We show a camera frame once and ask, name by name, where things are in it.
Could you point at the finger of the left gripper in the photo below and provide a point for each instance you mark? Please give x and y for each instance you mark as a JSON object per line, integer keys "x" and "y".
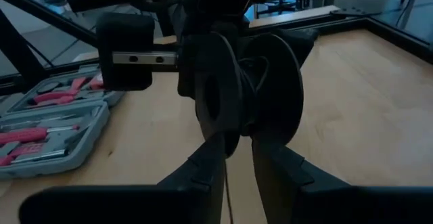
{"x": 186, "y": 68}

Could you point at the red bit holder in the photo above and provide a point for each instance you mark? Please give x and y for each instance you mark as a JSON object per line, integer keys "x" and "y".
{"x": 32, "y": 148}

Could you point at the red black utility knife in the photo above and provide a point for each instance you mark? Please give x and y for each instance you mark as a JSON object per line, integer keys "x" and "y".
{"x": 78, "y": 83}

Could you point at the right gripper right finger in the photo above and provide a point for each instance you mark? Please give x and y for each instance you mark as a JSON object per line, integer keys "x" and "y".
{"x": 277, "y": 176}

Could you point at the grey plastic tool case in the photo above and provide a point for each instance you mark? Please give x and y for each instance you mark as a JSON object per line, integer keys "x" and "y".
{"x": 94, "y": 122}

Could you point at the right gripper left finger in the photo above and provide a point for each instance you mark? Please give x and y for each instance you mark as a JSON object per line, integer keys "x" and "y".
{"x": 206, "y": 170}

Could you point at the red tape measure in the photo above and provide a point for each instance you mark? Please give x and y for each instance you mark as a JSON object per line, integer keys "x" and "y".
{"x": 96, "y": 83}

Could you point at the black aluminium table frame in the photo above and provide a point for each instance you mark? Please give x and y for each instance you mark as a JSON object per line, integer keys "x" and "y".
{"x": 17, "y": 48}

